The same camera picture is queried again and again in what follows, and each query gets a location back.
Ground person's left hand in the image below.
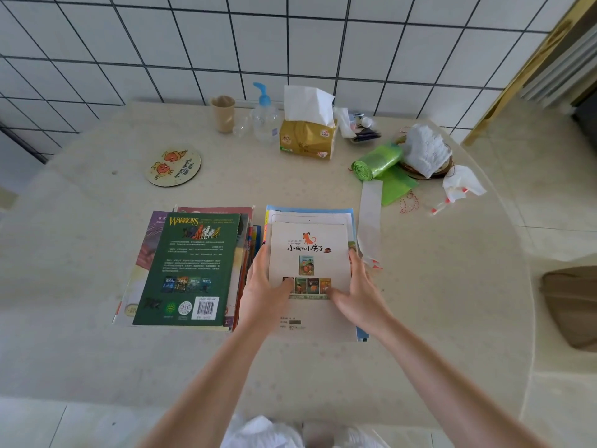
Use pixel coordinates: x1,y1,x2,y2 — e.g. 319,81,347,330
238,242,296,338

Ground person's right hand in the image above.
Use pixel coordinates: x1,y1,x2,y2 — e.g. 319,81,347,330
326,249,398,341

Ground large light blue book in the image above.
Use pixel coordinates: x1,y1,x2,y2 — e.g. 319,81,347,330
264,205,371,344

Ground stack of mixed books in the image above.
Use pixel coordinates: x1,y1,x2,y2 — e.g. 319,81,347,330
113,205,265,334

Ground person's left forearm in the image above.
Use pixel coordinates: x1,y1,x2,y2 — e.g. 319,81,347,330
137,324,272,448

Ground person's right forearm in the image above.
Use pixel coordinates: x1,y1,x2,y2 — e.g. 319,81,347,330
375,317,551,448

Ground person's white trousers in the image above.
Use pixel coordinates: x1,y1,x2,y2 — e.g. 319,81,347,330
221,414,391,448

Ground beige speckled table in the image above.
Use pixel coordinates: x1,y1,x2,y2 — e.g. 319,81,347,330
0,101,535,430

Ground brown woven basket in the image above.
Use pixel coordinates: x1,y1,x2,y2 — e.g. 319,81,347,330
395,129,456,180

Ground green bin bag roll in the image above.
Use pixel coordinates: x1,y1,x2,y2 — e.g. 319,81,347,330
350,142,419,207

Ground white red plastic bag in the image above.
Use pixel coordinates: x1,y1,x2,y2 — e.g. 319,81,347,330
429,164,488,217

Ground round cartoon coaster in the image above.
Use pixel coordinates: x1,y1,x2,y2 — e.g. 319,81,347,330
145,146,203,188

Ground yellow tissue pack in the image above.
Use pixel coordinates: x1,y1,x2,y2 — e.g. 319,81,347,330
279,85,338,161

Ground tray of small items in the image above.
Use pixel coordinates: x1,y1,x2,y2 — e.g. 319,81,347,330
334,106,383,146

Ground clear blue pump bottle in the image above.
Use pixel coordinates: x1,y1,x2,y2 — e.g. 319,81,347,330
250,82,284,145

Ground beige cup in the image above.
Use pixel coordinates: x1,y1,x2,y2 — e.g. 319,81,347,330
210,95,237,134

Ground brown handbag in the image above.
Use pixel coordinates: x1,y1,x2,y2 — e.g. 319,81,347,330
540,266,597,353

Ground white leaning boards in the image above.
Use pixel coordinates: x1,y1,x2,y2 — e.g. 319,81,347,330
519,22,597,109

